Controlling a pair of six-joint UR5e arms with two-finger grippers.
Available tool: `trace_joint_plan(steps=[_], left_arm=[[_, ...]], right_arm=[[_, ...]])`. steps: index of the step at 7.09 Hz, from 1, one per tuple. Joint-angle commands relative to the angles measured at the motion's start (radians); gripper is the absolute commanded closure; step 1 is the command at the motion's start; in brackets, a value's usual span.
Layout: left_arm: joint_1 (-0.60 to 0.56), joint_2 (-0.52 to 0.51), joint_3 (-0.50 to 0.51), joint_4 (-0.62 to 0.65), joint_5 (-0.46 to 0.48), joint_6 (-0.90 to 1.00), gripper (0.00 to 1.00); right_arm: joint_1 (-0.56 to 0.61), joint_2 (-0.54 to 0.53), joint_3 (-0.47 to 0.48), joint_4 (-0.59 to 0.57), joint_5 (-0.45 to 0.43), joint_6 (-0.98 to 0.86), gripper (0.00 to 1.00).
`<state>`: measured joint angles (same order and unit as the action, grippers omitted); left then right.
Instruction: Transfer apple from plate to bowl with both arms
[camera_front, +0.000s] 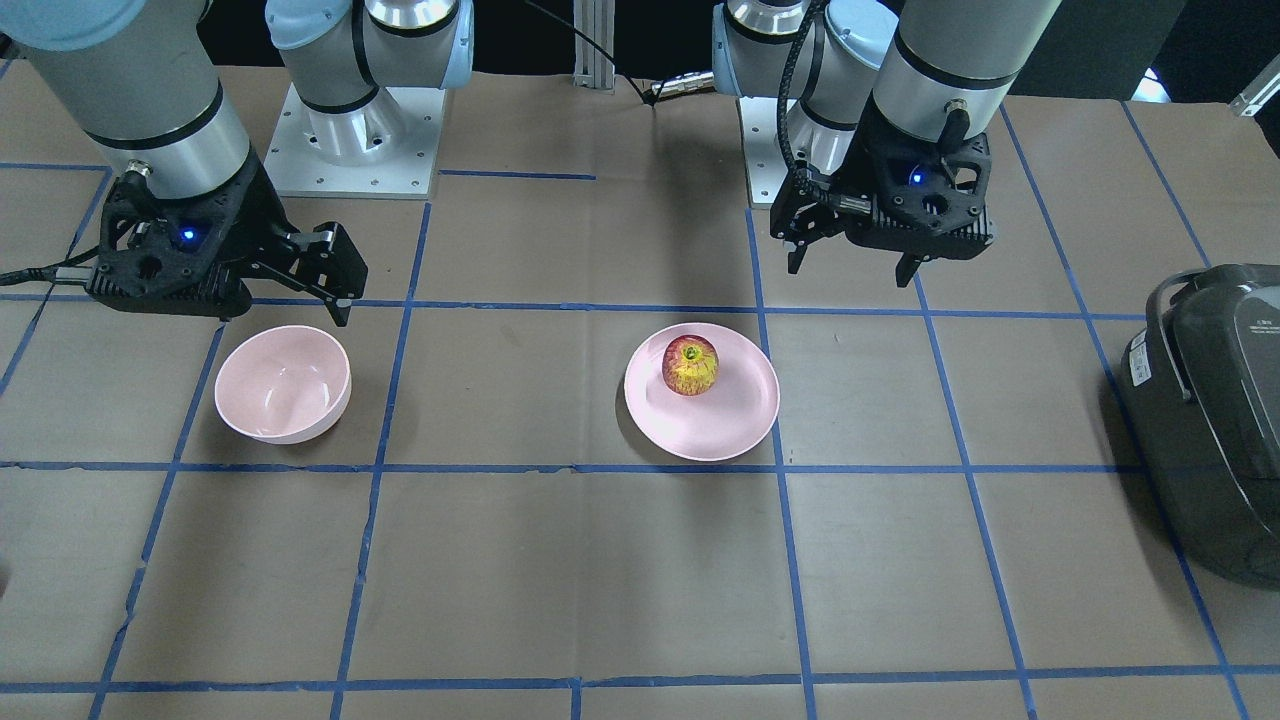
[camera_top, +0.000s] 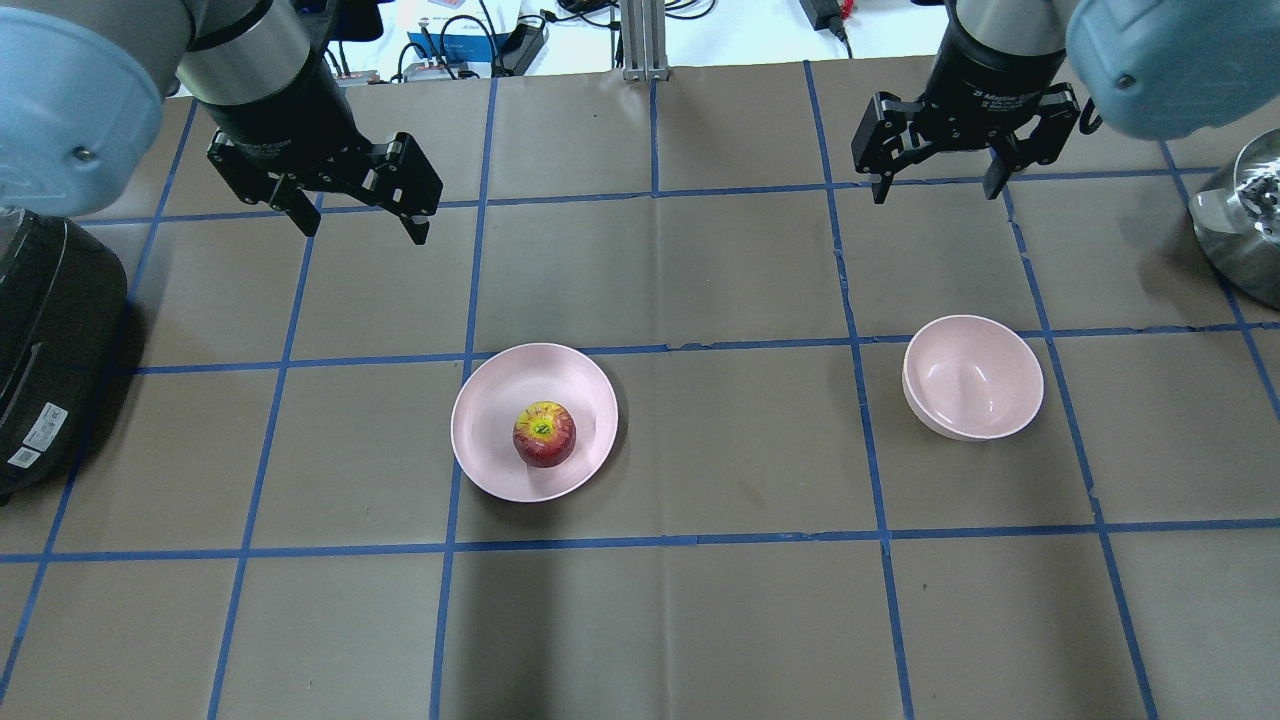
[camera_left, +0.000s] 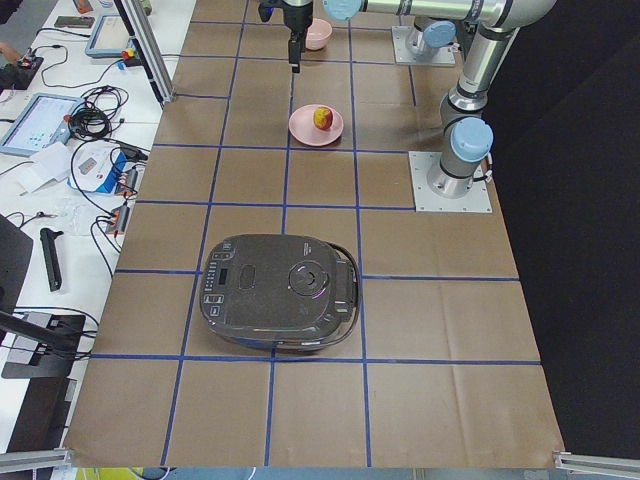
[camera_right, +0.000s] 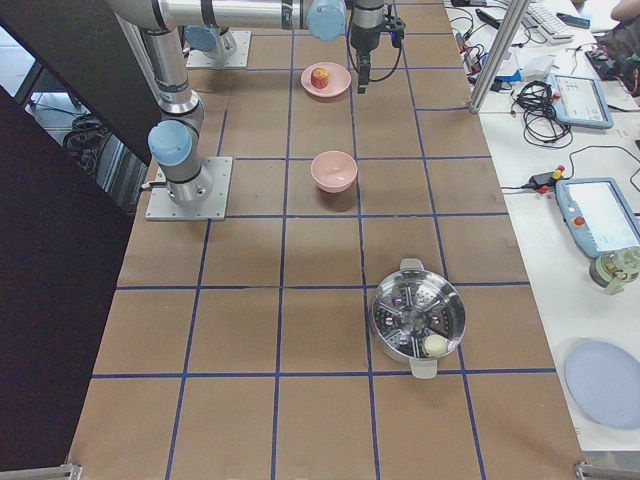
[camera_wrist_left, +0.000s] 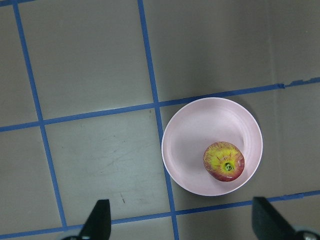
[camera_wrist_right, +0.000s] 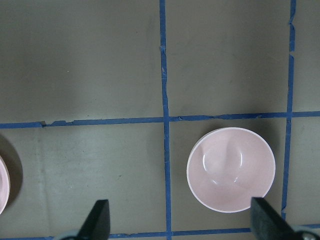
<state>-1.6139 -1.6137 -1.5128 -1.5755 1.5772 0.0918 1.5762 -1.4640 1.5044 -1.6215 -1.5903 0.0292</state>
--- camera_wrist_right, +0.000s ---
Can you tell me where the pink plate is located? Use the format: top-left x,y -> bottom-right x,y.
0,156 -> 11,214

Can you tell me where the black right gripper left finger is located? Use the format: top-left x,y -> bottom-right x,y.
78,199 -> 110,240

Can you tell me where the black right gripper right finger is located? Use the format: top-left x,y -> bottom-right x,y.
250,197 -> 304,240

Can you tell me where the pink bowl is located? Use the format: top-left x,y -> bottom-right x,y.
186,127 -> 276,213

